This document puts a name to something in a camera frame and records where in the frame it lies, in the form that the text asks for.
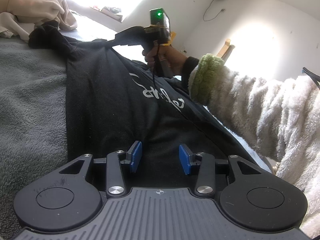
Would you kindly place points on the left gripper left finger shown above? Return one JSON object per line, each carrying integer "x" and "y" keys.
{"x": 118, "y": 164}

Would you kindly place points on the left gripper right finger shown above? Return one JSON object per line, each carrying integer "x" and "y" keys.
{"x": 202, "y": 167}

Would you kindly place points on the clothes on window sill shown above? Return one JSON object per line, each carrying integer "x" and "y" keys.
{"x": 112, "y": 12}

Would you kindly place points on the white fleece sleeve forearm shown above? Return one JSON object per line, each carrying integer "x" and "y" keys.
{"x": 279, "y": 120}

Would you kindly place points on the grey bed blanket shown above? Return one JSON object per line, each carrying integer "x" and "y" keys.
{"x": 33, "y": 121}

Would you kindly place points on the black t-shirt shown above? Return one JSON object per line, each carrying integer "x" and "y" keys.
{"x": 112, "y": 102}

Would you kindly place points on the cardboard sheet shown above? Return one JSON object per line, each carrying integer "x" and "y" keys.
{"x": 226, "y": 50}

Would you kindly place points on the person right hand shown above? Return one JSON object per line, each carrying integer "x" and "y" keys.
{"x": 174, "y": 58}

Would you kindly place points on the beige clothes pile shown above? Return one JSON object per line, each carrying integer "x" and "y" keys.
{"x": 20, "y": 17}

